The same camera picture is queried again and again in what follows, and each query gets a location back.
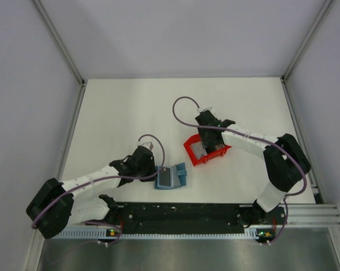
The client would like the red plastic bin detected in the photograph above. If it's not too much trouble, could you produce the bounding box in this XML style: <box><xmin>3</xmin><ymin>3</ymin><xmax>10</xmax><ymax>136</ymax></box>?
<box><xmin>183</xmin><ymin>134</ymin><xmax>231</xmax><ymax>167</ymax></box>

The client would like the blue leather card holder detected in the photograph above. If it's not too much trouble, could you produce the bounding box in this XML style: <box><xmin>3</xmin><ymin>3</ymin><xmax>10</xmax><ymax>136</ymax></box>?
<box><xmin>154</xmin><ymin>163</ymin><xmax>187</xmax><ymax>190</ymax></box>

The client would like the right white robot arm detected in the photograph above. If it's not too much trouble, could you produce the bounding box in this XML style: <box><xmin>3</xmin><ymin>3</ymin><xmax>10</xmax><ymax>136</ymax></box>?
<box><xmin>195</xmin><ymin>108</ymin><xmax>311</xmax><ymax>224</ymax></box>

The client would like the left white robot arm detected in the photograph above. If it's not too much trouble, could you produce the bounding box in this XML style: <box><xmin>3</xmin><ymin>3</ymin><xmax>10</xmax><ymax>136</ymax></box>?
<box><xmin>26</xmin><ymin>142</ymin><xmax>156</xmax><ymax>239</ymax></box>

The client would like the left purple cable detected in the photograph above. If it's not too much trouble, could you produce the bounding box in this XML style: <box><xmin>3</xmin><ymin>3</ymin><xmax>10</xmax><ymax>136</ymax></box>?
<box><xmin>30</xmin><ymin>134</ymin><xmax>167</xmax><ymax>243</ymax></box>

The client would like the purple cable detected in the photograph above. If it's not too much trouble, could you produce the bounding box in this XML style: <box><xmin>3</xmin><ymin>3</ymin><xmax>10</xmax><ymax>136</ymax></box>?
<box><xmin>172</xmin><ymin>97</ymin><xmax>308</xmax><ymax>245</ymax></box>
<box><xmin>30</xmin><ymin>134</ymin><xmax>167</xmax><ymax>243</ymax></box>

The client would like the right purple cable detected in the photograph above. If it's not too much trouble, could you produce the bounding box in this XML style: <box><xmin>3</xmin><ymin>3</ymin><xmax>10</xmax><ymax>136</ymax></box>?
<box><xmin>172</xmin><ymin>97</ymin><xmax>308</xmax><ymax>245</ymax></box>

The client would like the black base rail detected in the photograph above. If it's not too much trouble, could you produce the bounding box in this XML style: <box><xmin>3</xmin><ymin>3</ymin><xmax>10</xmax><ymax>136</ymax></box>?
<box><xmin>116</xmin><ymin>202</ymin><xmax>256</xmax><ymax>235</ymax></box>

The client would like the grey slotted cable duct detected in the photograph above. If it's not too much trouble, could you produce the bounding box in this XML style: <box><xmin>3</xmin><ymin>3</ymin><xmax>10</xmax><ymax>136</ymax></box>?
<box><xmin>53</xmin><ymin>226</ymin><xmax>271</xmax><ymax>240</ymax></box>

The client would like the aluminium frame rail right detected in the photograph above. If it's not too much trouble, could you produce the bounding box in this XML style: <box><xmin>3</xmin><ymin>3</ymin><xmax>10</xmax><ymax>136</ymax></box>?
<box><xmin>286</xmin><ymin>204</ymin><xmax>340</xmax><ymax>228</ymax></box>

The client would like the right aluminium frame post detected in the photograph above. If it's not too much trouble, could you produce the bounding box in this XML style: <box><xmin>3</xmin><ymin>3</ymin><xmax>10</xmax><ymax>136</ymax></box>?
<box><xmin>281</xmin><ymin>0</ymin><xmax>336</xmax><ymax>84</ymax></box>

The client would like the aluminium frame post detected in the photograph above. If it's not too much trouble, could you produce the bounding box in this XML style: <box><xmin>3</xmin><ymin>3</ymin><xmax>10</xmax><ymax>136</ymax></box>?
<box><xmin>31</xmin><ymin>0</ymin><xmax>86</xmax><ymax>85</ymax></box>
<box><xmin>281</xmin><ymin>0</ymin><xmax>336</xmax><ymax>84</ymax></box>

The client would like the left aluminium frame post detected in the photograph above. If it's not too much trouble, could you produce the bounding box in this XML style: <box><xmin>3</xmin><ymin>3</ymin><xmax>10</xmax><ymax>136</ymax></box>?
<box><xmin>31</xmin><ymin>0</ymin><xmax>86</xmax><ymax>85</ymax></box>

